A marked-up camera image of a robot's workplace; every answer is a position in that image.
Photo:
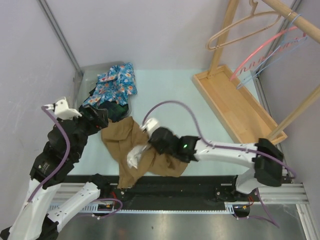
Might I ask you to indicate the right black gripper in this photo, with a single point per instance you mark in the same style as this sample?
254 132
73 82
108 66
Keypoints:
159 151

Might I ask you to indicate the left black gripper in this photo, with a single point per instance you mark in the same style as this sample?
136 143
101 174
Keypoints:
100 121

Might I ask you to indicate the light blue wire hanger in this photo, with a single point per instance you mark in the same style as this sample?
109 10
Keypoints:
251 77

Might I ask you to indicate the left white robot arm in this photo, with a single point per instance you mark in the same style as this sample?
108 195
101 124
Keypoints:
64 148

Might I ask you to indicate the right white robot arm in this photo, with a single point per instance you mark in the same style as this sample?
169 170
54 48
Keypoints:
264 162

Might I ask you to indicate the beige wooden hanger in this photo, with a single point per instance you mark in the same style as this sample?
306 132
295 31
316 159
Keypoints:
253 23

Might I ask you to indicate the pink plastic hanger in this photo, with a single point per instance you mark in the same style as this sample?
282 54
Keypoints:
256 63

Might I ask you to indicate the dark green garment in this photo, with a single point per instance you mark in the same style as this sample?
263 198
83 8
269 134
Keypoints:
115 108

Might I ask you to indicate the blue floral garment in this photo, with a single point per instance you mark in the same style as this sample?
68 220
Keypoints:
115 85

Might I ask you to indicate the grey plastic bin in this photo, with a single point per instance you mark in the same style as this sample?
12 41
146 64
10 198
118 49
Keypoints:
89 82

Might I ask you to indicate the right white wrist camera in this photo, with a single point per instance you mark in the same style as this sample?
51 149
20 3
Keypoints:
150 126

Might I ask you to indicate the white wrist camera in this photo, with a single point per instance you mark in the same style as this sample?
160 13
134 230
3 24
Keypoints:
150 126
62 110

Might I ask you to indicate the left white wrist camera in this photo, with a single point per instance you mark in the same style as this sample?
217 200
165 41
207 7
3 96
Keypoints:
62 110

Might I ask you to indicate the white slotted cable duct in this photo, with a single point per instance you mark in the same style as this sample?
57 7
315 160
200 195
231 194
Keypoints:
104 208

